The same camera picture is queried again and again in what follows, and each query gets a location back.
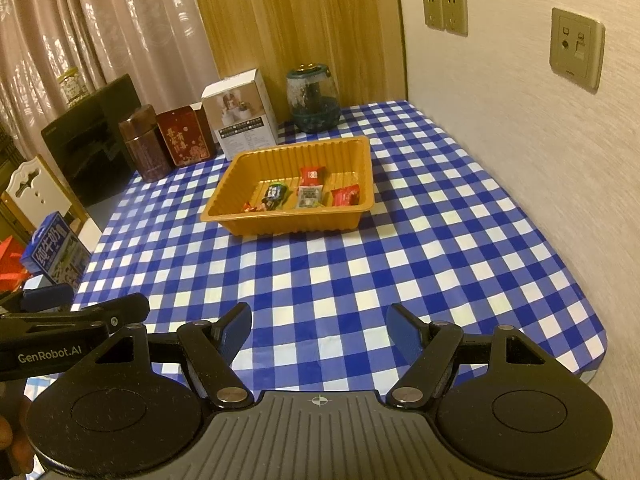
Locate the red bag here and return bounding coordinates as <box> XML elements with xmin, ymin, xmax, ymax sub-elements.
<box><xmin>0</xmin><ymin>237</ymin><xmax>33</xmax><ymax>291</ymax></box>

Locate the pale pink curtain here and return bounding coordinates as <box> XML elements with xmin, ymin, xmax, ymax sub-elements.
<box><xmin>0</xmin><ymin>0</ymin><xmax>218</xmax><ymax>161</ymax></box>

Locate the glass jar with green lid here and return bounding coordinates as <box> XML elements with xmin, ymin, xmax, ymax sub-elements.
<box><xmin>286</xmin><ymin>63</ymin><xmax>342</xmax><ymax>134</ymax></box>

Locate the grey clear snack packet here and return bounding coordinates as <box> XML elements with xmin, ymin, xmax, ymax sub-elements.
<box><xmin>295</xmin><ymin>186</ymin><xmax>323</xmax><ymax>210</ymax></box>

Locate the beige network wall plate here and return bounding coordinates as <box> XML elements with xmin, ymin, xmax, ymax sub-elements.
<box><xmin>549</xmin><ymin>7</ymin><xmax>606</xmax><ymax>92</ymax></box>

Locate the red patterned tin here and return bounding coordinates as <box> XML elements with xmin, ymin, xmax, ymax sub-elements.
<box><xmin>156</xmin><ymin>101</ymin><xmax>218</xmax><ymax>168</ymax></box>

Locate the blue printed carton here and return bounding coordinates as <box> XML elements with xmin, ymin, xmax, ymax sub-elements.
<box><xmin>21</xmin><ymin>211</ymin><xmax>93</xmax><ymax>292</ymax></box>

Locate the black monitor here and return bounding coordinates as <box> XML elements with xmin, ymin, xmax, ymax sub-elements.
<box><xmin>41</xmin><ymin>74</ymin><xmax>143</xmax><ymax>207</ymax></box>

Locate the blue white checkered tablecloth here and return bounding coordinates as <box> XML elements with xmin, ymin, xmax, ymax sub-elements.
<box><xmin>70</xmin><ymin>100</ymin><xmax>608</xmax><ymax>391</ymax></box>

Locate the person's left hand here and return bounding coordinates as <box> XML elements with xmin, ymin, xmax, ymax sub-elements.
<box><xmin>0</xmin><ymin>412</ymin><xmax>36</xmax><ymax>478</ymax></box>

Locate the white chair back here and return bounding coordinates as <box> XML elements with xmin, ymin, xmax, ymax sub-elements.
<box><xmin>0</xmin><ymin>156</ymin><xmax>76</xmax><ymax>233</ymax></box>

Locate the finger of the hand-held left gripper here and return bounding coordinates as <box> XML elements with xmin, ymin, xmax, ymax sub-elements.
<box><xmin>74</xmin><ymin>294</ymin><xmax>151</xmax><ymax>334</ymax></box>
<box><xmin>20</xmin><ymin>284</ymin><xmax>75</xmax><ymax>311</ymax></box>

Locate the wooden panel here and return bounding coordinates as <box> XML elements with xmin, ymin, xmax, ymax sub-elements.
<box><xmin>186</xmin><ymin>0</ymin><xmax>411</xmax><ymax>123</ymax></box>

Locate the plain red snack packet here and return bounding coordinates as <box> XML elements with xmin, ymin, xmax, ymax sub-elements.
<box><xmin>330</xmin><ymin>185</ymin><xmax>362</xmax><ymax>207</ymax></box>

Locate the brown metal canister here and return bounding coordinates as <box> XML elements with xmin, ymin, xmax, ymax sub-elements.
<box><xmin>118</xmin><ymin>104</ymin><xmax>173</xmax><ymax>183</ymax></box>

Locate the black green snack packet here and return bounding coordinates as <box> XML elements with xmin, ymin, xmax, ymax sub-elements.
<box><xmin>262</xmin><ymin>183</ymin><xmax>288</xmax><ymax>209</ymax></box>

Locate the small jar with yellow lid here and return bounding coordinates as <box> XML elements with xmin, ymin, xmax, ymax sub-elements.
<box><xmin>56</xmin><ymin>67</ymin><xmax>87</xmax><ymax>107</ymax></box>

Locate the orange plastic tray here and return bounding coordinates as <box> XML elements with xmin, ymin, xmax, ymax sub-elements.
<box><xmin>200</xmin><ymin>136</ymin><xmax>376</xmax><ymax>237</ymax></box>

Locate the beige wall socket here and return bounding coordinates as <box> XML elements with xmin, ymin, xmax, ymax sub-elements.
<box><xmin>440</xmin><ymin>0</ymin><xmax>469</xmax><ymax>37</ymax></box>
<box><xmin>422</xmin><ymin>0</ymin><xmax>445</xmax><ymax>28</ymax></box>

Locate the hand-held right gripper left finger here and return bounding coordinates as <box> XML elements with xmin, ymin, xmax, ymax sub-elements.
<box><xmin>95</xmin><ymin>302</ymin><xmax>253</xmax><ymax>410</ymax></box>

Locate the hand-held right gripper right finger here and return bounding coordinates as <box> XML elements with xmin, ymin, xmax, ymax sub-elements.
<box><xmin>386</xmin><ymin>304</ymin><xmax>548</xmax><ymax>409</ymax></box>

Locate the white product box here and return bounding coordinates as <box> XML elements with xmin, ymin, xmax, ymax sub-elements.
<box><xmin>201</xmin><ymin>67</ymin><xmax>279</xmax><ymax>162</ymax></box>

